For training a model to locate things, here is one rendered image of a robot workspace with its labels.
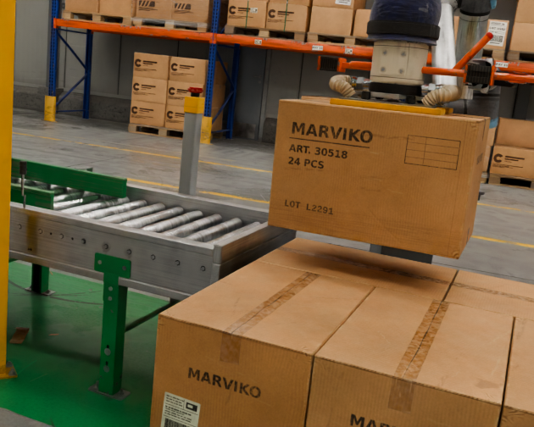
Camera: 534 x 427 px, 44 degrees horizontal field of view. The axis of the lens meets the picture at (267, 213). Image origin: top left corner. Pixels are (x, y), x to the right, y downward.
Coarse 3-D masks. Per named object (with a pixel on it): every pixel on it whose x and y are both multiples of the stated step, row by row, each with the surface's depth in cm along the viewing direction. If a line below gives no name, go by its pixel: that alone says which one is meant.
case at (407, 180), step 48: (288, 144) 207; (336, 144) 201; (384, 144) 195; (432, 144) 190; (480, 144) 198; (288, 192) 209; (336, 192) 203; (384, 192) 198; (432, 192) 192; (384, 240) 200; (432, 240) 194
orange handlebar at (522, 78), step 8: (344, 64) 243; (352, 64) 214; (360, 64) 213; (368, 64) 212; (424, 72) 206; (432, 72) 205; (440, 72) 204; (448, 72) 203; (456, 72) 202; (496, 72) 198; (512, 72) 196; (512, 80) 197; (520, 80) 196; (528, 80) 195
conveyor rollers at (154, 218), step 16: (64, 192) 290; (80, 192) 288; (64, 208) 264; (80, 208) 259; (96, 208) 268; (112, 208) 264; (128, 208) 273; (144, 208) 270; (160, 208) 280; (176, 208) 276; (128, 224) 244; (144, 224) 252; (160, 224) 248; (176, 224) 257; (192, 224) 253; (208, 224) 262; (224, 224) 258; (240, 224) 268; (256, 224) 264; (192, 240) 233; (208, 240) 243; (224, 240) 236
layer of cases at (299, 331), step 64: (320, 256) 229; (384, 256) 238; (192, 320) 159; (256, 320) 163; (320, 320) 168; (384, 320) 173; (448, 320) 178; (512, 320) 184; (192, 384) 160; (256, 384) 154; (320, 384) 147; (384, 384) 142; (448, 384) 140; (512, 384) 143
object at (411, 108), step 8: (368, 96) 206; (408, 96) 201; (336, 104) 206; (344, 104) 205; (352, 104) 204; (360, 104) 203; (368, 104) 202; (376, 104) 201; (384, 104) 201; (392, 104) 200; (400, 104) 200; (408, 104) 199; (416, 104) 201; (416, 112) 197; (424, 112) 196; (432, 112) 196; (440, 112) 195
